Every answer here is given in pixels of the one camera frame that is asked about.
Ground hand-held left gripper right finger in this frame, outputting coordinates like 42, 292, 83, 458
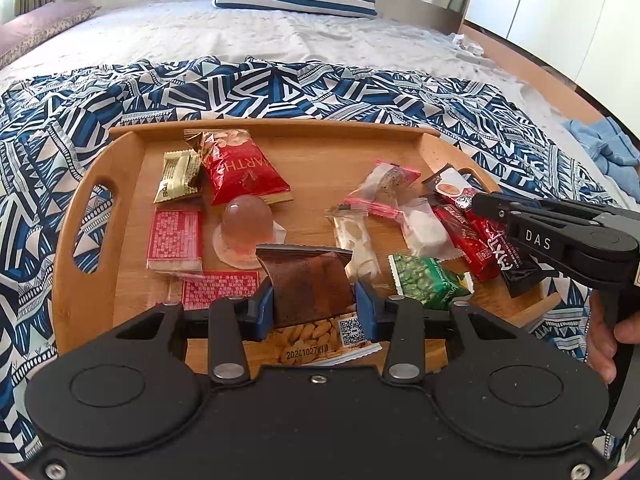
355, 280, 511, 386

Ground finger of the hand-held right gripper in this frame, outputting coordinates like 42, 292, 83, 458
470, 191, 522, 232

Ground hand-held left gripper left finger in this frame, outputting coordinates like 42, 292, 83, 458
117, 280, 277, 386

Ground dark red wafer packet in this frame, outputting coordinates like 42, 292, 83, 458
432, 205, 501, 282

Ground black coffee candy packet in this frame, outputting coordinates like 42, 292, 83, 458
421, 167, 483, 210

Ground red biscuit packet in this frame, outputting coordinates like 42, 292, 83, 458
181, 270, 262, 311
146, 208, 205, 272

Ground brown almond packet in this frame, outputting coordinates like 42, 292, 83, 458
255, 244, 383, 366

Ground green pea packet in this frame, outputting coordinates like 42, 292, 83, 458
388, 254, 475, 311

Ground red and black snack packet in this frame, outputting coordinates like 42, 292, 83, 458
467, 212, 546, 298

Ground white candy packet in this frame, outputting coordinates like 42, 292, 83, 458
397, 197, 458, 262

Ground white nougat packet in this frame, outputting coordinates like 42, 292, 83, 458
326, 207, 381, 283

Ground clear jelly cup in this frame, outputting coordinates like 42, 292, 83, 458
212, 197, 286, 267

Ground pink clear candy packet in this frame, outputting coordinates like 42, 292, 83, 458
342, 160, 422, 218

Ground red nut packet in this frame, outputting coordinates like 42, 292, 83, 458
183, 129, 292, 207

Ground wooden tray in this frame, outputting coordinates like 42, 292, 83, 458
52, 119, 563, 361

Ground gold snack packet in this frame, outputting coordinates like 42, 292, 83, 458
152, 151, 203, 205

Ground person's right hand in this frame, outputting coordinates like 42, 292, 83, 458
585, 290, 640, 385

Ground light blue cloth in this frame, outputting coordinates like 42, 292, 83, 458
562, 117, 640, 191

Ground white tissue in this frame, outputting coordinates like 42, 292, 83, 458
448, 32, 485, 57

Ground white wardrobe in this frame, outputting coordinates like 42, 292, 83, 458
460, 0, 640, 106

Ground blue patterned blanket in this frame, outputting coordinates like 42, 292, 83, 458
0, 55, 640, 466

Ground purple pillow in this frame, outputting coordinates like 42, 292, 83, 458
0, 1, 101, 68

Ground wooden bed frame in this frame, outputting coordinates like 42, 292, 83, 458
462, 22, 616, 126

